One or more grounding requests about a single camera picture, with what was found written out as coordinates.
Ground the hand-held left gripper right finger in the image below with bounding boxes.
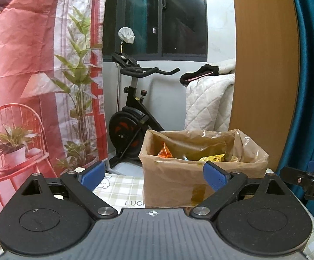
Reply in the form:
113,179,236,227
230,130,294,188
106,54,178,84
191,161,286,220

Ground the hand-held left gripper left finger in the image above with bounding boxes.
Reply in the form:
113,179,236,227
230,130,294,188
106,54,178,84
20,160,118,220

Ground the yellow snack packet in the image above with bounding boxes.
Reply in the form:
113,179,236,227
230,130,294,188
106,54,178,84
198,153,226,163

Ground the brown cardboard box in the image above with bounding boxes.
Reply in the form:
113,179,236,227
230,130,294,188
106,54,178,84
138,128,270,209

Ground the orange snack bag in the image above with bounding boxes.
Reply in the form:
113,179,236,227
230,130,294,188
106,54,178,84
157,142,174,159

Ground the black exercise bike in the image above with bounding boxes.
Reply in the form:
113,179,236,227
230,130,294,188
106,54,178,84
109,51,180,168

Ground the white quilted blanket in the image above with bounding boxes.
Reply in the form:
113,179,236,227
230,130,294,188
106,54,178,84
183,58,236,132

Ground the black garment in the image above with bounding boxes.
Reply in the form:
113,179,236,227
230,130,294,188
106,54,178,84
180,64,220,88

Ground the wooden board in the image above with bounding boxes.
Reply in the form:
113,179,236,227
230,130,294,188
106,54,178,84
230,0,305,174

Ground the red printed backdrop cloth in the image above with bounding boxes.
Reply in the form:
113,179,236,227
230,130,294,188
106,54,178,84
0,0,110,231

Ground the dark window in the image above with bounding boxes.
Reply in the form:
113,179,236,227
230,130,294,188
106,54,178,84
103,0,207,63

